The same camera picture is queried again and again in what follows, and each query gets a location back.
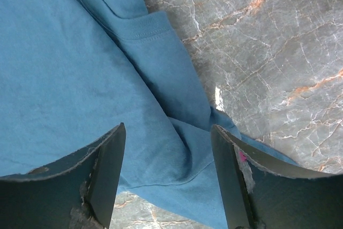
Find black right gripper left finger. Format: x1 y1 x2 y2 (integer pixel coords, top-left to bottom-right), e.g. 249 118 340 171
1 123 126 228

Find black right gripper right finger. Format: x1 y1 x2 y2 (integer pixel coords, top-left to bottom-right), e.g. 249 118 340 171
211 125 342 228

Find dark blue t-shirt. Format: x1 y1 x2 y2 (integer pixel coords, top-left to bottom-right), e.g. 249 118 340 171
1 0 290 228

